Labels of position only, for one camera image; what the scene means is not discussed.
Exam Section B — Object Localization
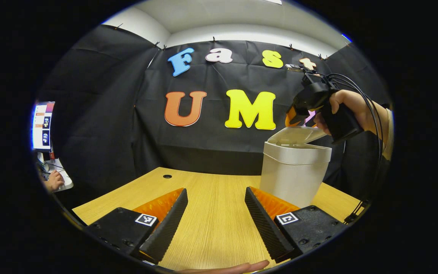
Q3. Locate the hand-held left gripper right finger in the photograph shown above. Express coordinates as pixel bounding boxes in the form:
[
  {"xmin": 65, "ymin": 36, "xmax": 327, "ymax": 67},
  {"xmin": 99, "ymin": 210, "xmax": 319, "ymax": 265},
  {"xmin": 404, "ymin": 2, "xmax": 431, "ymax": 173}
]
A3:
[{"xmin": 244, "ymin": 186, "xmax": 348, "ymax": 263}]

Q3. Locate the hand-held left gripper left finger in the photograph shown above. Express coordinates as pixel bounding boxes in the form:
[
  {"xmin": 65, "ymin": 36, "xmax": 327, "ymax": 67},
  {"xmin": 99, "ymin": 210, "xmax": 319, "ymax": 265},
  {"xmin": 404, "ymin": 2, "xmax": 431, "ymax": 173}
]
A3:
[{"xmin": 85, "ymin": 188, "xmax": 189, "ymax": 265}]

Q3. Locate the white desktop garbage bin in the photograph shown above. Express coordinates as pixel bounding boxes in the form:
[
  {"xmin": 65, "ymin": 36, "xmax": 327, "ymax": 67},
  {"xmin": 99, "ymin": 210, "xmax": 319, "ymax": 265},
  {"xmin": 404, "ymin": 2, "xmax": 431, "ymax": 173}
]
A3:
[{"xmin": 259, "ymin": 126, "xmax": 332, "ymax": 209}]

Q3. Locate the wooden desktop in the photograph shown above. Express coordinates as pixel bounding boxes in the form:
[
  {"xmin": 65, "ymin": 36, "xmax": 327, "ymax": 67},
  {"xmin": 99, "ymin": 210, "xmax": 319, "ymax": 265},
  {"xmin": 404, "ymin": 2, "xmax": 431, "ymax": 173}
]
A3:
[{"xmin": 72, "ymin": 167, "xmax": 364, "ymax": 271}]

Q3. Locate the white side table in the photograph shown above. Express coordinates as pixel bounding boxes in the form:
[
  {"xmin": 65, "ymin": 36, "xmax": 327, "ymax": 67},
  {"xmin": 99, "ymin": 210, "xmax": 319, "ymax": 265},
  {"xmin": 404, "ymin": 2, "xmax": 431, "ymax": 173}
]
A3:
[{"xmin": 38, "ymin": 158, "xmax": 74, "ymax": 192}]

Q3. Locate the black backdrop cloth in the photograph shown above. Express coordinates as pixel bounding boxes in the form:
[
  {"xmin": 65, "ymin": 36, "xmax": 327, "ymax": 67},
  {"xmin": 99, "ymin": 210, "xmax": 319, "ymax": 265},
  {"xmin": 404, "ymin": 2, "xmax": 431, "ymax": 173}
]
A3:
[{"xmin": 38, "ymin": 25, "xmax": 392, "ymax": 200}]

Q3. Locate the computer monitor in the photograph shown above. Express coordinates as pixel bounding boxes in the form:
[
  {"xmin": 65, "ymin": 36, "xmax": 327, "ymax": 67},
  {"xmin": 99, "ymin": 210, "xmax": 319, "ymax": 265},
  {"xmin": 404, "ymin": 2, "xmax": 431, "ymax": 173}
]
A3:
[{"xmin": 32, "ymin": 101, "xmax": 55, "ymax": 153}]

